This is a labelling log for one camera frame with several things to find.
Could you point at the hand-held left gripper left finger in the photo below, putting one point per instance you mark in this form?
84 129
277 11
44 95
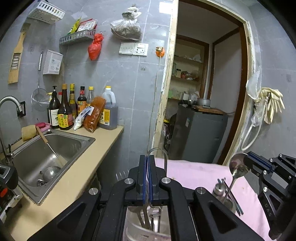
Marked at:
143 178

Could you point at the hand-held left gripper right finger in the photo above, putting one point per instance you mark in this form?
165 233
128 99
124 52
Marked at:
152 178

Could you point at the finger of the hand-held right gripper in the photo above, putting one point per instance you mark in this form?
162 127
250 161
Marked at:
261 158
254 165

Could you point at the metal spoon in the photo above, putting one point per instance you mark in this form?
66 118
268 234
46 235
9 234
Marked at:
238 162

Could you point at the dark chopstick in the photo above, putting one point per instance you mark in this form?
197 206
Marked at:
239 204
236 204

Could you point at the white utensil holder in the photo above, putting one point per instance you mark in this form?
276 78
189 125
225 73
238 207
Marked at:
161 229

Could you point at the clear plastic bag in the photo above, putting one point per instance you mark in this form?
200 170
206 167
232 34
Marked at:
256 119

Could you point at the pink floral cloth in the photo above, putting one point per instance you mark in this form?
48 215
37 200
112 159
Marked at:
196 171

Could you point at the cream rubber gloves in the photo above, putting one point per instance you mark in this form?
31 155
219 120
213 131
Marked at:
271 104

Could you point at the grey cabinet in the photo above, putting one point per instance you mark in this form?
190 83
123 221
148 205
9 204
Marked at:
198 136

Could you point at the beige kitchen counter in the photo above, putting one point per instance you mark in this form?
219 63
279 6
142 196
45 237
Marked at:
76 180

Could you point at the wooden board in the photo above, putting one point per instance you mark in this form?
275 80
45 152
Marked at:
209 109

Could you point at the large dark liquid jug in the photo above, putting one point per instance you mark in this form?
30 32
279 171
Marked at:
109 113

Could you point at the orange food packet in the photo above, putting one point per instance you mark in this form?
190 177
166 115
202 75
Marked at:
94 115

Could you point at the metal pot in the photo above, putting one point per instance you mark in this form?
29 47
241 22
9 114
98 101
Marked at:
204 102

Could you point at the white food packet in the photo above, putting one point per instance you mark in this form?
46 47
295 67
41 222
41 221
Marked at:
81 119

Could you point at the clear yellow cap bottle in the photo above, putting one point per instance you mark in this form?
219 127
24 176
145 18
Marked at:
90 97

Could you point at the black cap sauce bottle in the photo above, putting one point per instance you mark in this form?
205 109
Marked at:
81 102

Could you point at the tall dark sauce bottle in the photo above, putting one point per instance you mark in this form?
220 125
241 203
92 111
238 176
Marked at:
64 115

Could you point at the wooden storage shelf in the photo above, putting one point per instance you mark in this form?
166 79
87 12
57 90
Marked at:
187 80

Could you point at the yellow cap sauce bottle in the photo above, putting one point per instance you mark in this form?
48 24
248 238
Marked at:
72 99

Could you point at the stainless steel sink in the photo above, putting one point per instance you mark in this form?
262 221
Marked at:
37 157

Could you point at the dark pump bottle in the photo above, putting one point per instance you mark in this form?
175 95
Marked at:
54 111

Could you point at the pink soap dish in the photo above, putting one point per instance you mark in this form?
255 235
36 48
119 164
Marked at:
44 127

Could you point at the yellow sponge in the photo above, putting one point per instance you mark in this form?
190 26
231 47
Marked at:
29 132

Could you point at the metal mesh strainer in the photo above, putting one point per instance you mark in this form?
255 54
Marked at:
40 99

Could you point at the red plastic bag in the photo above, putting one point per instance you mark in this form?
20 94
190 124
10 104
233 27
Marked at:
95 47

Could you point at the grey plastic bag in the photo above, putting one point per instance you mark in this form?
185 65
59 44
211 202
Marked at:
126 27

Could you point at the metal faucet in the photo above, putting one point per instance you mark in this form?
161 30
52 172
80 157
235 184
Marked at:
9 100

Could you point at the red white seasoning packet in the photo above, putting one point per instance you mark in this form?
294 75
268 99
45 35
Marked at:
87 25

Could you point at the yellow green snack packet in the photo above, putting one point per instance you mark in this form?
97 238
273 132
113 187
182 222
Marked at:
74 26

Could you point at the wooden grater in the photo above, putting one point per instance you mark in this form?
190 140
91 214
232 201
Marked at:
16 62

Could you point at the wooden door frame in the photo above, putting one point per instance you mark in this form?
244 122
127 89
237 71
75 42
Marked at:
165 92

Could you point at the orange wall plug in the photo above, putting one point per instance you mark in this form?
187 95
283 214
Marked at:
160 52

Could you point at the white wall socket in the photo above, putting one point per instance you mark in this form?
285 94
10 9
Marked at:
140 49

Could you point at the white wall switch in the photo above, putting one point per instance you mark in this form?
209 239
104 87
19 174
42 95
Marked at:
126 48

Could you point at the black wall outlet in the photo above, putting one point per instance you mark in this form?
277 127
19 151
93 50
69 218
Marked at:
22 110

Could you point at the white wall box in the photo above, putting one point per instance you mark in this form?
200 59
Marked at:
52 62

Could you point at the grey wall rack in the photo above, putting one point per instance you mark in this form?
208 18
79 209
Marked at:
77 38

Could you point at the white wall basket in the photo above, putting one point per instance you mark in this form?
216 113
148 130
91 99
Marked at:
46 10

